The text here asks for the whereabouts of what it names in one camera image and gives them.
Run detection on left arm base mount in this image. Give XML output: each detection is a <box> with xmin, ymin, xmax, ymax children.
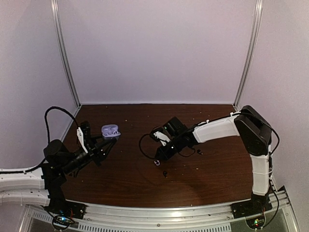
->
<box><xmin>42</xmin><ymin>201</ymin><xmax>86</xmax><ymax>231</ymax></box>

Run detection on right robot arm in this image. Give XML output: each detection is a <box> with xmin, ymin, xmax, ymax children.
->
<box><xmin>150</xmin><ymin>107</ymin><xmax>272</xmax><ymax>214</ymax></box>

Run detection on purple earbud charging case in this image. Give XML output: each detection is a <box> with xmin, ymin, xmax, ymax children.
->
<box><xmin>101</xmin><ymin>124</ymin><xmax>121</xmax><ymax>140</ymax></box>

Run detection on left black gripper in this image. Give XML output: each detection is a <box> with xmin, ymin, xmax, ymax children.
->
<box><xmin>60</xmin><ymin>132</ymin><xmax>116</xmax><ymax>175</ymax></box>

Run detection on right aluminium post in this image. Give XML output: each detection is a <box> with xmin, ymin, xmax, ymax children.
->
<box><xmin>233</xmin><ymin>0</ymin><xmax>263</xmax><ymax>110</ymax></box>

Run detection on aluminium post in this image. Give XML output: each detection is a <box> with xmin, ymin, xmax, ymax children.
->
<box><xmin>50</xmin><ymin>0</ymin><xmax>81</xmax><ymax>108</ymax></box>
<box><xmin>233</xmin><ymin>0</ymin><xmax>263</xmax><ymax>110</ymax></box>

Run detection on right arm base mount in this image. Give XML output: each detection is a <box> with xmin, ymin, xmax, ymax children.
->
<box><xmin>231</xmin><ymin>200</ymin><xmax>273</xmax><ymax>230</ymax></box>

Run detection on right black cable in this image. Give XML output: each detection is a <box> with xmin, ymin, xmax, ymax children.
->
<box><xmin>139</xmin><ymin>110</ymin><xmax>281</xmax><ymax>232</ymax></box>

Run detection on aluminium front rail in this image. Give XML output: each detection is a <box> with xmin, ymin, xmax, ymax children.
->
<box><xmin>17</xmin><ymin>190</ymin><xmax>300</xmax><ymax>232</ymax></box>

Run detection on black cable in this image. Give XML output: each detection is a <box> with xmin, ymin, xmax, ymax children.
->
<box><xmin>0</xmin><ymin>106</ymin><xmax>82</xmax><ymax>174</ymax></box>
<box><xmin>139</xmin><ymin>110</ymin><xmax>281</xmax><ymax>232</ymax></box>

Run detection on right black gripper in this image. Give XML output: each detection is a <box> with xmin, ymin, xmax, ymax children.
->
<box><xmin>155</xmin><ymin>135</ymin><xmax>184</xmax><ymax>161</ymax></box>

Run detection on left black cable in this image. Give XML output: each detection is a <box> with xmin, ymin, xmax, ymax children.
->
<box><xmin>0</xmin><ymin>106</ymin><xmax>82</xmax><ymax>174</ymax></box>

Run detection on left aluminium post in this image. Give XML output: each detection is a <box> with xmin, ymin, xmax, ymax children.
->
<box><xmin>50</xmin><ymin>0</ymin><xmax>81</xmax><ymax>108</ymax></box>

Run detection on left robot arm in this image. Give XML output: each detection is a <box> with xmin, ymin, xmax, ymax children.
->
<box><xmin>0</xmin><ymin>136</ymin><xmax>117</xmax><ymax>215</ymax></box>

